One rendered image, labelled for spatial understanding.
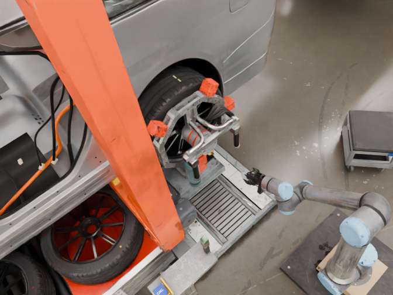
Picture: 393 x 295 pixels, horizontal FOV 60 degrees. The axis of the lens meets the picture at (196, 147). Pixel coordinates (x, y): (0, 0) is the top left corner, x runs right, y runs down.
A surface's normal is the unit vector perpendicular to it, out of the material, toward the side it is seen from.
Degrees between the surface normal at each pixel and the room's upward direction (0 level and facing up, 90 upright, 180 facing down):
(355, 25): 0
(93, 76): 90
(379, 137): 0
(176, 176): 0
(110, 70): 90
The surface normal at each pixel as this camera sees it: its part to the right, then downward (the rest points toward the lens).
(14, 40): 0.52, 0.17
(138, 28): 0.62, 0.48
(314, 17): -0.11, -0.58
